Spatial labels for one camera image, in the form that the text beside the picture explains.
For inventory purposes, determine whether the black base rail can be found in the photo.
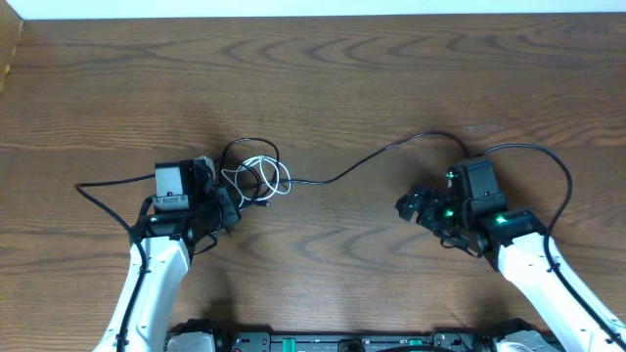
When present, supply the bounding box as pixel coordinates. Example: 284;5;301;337
162;319;564;352

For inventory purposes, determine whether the cardboard panel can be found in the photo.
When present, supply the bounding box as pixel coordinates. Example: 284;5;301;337
0;0;23;90

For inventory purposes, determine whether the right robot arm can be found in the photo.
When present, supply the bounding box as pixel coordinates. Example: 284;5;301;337
395;156;625;351

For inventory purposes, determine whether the black usb cable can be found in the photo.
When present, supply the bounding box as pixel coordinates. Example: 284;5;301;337
217;130;473;209

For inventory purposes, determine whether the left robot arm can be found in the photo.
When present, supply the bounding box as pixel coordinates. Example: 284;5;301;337
95;156;241;351

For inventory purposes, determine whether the white usb cable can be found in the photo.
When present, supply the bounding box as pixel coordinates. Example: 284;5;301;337
220;154;292;199

